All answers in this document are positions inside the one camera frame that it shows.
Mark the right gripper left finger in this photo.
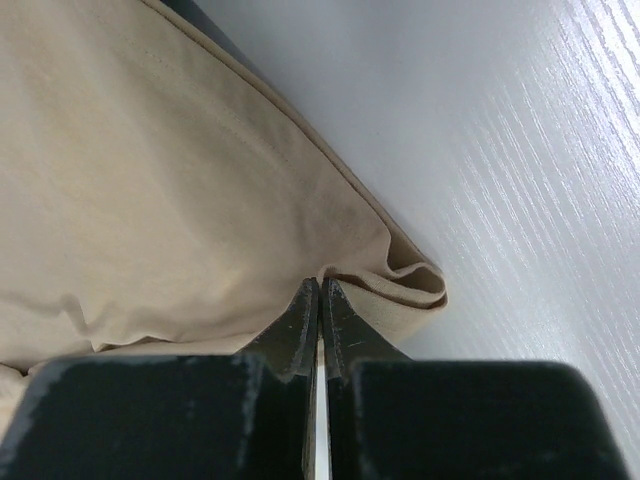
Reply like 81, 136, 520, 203
1, 279, 319, 479

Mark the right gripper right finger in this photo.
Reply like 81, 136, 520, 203
321, 279, 628, 479

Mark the beige t shirt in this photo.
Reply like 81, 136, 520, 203
1, 1, 447, 423

